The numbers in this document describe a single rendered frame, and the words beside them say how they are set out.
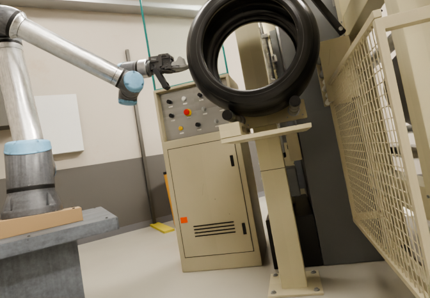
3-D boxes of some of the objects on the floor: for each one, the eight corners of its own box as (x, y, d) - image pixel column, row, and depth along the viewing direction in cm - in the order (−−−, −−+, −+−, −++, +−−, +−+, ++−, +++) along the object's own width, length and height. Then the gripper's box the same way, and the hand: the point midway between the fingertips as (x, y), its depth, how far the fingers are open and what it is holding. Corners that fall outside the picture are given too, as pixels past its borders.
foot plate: (270, 275, 176) (270, 271, 176) (318, 272, 170) (317, 267, 170) (267, 298, 150) (267, 293, 150) (324, 295, 144) (323, 290, 144)
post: (281, 279, 168) (205, -136, 185) (306, 278, 165) (226, -145, 181) (281, 291, 155) (199, -157, 172) (308, 289, 152) (222, -166, 169)
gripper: (144, 55, 144) (187, 49, 139) (153, 60, 153) (193, 55, 148) (146, 73, 144) (188, 68, 139) (154, 77, 153) (194, 72, 148)
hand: (189, 67), depth 144 cm, fingers closed
